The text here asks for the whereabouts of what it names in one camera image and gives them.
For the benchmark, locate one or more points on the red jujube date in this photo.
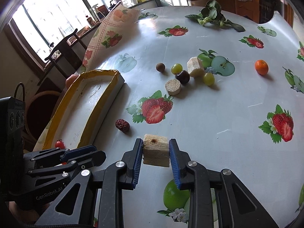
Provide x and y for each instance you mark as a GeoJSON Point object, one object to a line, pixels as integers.
{"type": "Point", "coordinates": [122, 125]}

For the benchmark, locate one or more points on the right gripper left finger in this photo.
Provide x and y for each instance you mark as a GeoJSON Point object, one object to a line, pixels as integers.
{"type": "Point", "coordinates": [101, 190]}

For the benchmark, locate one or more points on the person's left hand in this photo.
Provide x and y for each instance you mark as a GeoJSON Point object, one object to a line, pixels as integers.
{"type": "Point", "coordinates": [26, 215]}

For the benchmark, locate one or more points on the small orange tangerine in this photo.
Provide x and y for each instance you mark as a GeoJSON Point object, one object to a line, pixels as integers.
{"type": "Point", "coordinates": [261, 67]}

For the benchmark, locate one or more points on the round banana slice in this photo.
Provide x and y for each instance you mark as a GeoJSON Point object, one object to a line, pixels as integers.
{"type": "Point", "coordinates": [173, 87]}

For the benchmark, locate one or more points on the green grape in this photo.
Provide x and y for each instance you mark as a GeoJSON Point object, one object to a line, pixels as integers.
{"type": "Point", "coordinates": [176, 69]}
{"type": "Point", "coordinates": [208, 79]}

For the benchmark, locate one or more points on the dark wooden chair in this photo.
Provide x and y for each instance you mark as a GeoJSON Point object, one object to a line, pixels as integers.
{"type": "Point", "coordinates": [63, 50]}

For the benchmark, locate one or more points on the wicker basket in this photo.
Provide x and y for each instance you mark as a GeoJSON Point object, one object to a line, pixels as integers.
{"type": "Point", "coordinates": [38, 112]}

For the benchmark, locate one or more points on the fruit-print tablecloth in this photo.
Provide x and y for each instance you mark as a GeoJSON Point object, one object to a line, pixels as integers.
{"type": "Point", "coordinates": [246, 122]}

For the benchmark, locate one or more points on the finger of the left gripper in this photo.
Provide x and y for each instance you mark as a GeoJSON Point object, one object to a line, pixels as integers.
{"type": "Point", "coordinates": [90, 160]}
{"type": "Point", "coordinates": [80, 150]}

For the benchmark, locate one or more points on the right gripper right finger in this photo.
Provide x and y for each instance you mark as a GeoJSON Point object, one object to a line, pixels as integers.
{"type": "Point", "coordinates": [236, 205]}

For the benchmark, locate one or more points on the peach behind tray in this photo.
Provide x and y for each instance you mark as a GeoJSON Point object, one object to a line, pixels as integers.
{"type": "Point", "coordinates": [70, 80]}

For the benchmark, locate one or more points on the white spray bottle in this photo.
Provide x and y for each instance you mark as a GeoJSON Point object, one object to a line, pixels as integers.
{"type": "Point", "coordinates": [97, 12]}

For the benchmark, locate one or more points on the white yellow-rimmed tray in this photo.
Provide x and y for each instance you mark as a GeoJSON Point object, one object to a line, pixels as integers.
{"type": "Point", "coordinates": [83, 108]}

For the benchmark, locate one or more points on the white banana chunk cube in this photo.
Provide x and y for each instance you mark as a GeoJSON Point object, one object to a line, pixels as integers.
{"type": "Point", "coordinates": [156, 150]}

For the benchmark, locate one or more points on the green leafy vegetable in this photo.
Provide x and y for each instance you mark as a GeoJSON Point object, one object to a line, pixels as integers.
{"type": "Point", "coordinates": [212, 13]}

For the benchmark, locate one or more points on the cherry tomato with stem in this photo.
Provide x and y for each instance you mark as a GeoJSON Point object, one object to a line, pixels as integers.
{"type": "Point", "coordinates": [59, 144]}

